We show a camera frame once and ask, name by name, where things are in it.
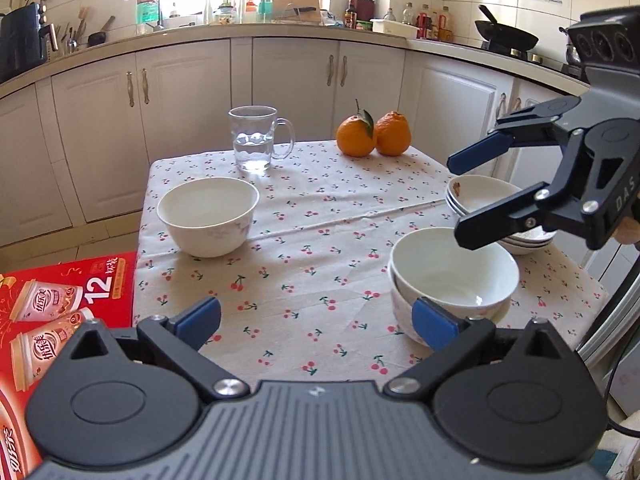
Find white floral bowl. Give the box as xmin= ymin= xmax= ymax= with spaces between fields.
xmin=156 ymin=176 xmax=260 ymax=259
xmin=390 ymin=267 xmax=512 ymax=349
xmin=388 ymin=227 xmax=521 ymax=322

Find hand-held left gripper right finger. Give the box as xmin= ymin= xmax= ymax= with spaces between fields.
xmin=382 ymin=296 xmax=571 ymax=401

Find gas stove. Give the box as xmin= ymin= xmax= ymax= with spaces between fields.
xmin=481 ymin=42 xmax=567 ymax=69

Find cherry print tablecloth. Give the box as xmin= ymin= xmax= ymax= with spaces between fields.
xmin=131 ymin=139 xmax=608 ymax=396

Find red drink carton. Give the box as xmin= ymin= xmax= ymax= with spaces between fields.
xmin=0 ymin=251 xmax=138 ymax=480

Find glass mug with water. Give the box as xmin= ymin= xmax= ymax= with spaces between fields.
xmin=228 ymin=105 xmax=296 ymax=176

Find black air fryer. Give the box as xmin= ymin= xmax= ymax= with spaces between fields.
xmin=0 ymin=2 xmax=59 ymax=83

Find black wok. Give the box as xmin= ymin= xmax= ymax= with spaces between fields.
xmin=475 ymin=5 xmax=540 ymax=52

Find white rectangular container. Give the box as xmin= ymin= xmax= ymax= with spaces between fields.
xmin=371 ymin=18 xmax=419 ymax=39

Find person's right hand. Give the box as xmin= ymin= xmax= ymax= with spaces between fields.
xmin=614 ymin=197 xmax=640 ymax=248

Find steel kettle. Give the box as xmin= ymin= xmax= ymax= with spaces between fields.
xmin=559 ymin=26 xmax=584 ymax=67

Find white kitchen cabinets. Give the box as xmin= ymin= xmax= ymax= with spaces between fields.
xmin=0 ymin=35 xmax=640 ymax=266

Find utensil holder with utensils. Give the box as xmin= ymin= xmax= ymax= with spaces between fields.
xmin=59 ymin=7 xmax=94 ymax=57

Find small black saucepan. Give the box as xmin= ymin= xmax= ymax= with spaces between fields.
xmin=87 ymin=15 xmax=117 ymax=49

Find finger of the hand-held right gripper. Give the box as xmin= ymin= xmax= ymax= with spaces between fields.
xmin=446 ymin=97 xmax=583 ymax=172
xmin=453 ymin=184 xmax=558 ymax=252

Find stone kitchen countertop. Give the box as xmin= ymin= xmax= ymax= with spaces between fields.
xmin=0 ymin=21 xmax=588 ymax=102

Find orange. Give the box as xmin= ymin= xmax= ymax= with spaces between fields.
xmin=336 ymin=99 xmax=377 ymax=157
xmin=375 ymin=110 xmax=412 ymax=157

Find green dish soap bottle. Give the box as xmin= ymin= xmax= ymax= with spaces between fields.
xmin=136 ymin=1 xmax=162 ymax=36

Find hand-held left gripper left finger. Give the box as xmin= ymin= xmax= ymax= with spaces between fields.
xmin=70 ymin=296 xmax=251 ymax=402

